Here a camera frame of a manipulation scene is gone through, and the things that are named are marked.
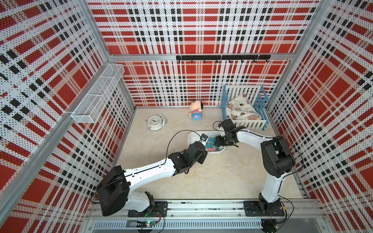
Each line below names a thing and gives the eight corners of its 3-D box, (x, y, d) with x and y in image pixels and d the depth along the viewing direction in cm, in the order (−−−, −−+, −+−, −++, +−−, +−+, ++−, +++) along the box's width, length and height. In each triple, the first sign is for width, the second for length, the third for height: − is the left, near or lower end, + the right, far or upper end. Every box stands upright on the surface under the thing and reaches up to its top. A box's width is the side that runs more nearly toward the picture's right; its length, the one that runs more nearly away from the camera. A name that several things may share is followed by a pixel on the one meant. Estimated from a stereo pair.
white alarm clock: (147, 130, 108) (145, 127, 104) (150, 118, 116) (149, 114, 112) (163, 130, 108) (162, 127, 104) (165, 118, 116) (164, 114, 112)
